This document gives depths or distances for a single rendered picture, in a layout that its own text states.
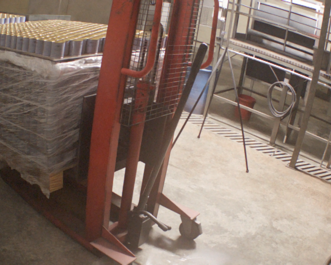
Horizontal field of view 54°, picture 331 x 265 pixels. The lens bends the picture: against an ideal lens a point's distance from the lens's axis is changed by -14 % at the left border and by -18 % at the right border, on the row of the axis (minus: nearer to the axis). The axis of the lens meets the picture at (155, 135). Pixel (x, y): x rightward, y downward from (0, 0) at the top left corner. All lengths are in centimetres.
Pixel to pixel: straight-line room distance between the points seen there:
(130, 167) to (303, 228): 159
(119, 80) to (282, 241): 172
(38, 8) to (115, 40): 486
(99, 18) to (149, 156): 326
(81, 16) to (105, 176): 394
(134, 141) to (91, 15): 356
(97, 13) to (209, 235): 366
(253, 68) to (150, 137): 388
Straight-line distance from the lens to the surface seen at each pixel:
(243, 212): 293
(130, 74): 160
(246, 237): 264
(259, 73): 586
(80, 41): 177
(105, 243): 200
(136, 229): 216
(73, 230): 222
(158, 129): 217
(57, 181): 191
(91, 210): 200
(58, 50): 169
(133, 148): 200
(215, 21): 198
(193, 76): 174
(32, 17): 391
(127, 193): 213
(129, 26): 160
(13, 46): 203
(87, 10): 542
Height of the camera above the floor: 148
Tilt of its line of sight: 22 degrees down
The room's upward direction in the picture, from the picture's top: 10 degrees clockwise
